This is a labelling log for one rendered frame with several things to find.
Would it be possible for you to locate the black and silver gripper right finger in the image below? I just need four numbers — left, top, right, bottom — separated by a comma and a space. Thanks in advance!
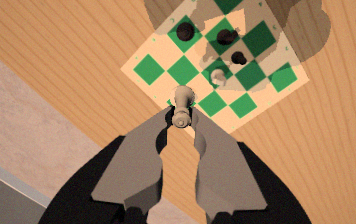
188, 106, 312, 224

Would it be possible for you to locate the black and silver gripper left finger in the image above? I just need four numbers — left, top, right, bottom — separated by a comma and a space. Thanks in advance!
38, 105, 175, 224

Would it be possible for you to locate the green and tan chessboard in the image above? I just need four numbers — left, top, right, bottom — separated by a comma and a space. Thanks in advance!
121, 0, 309, 134

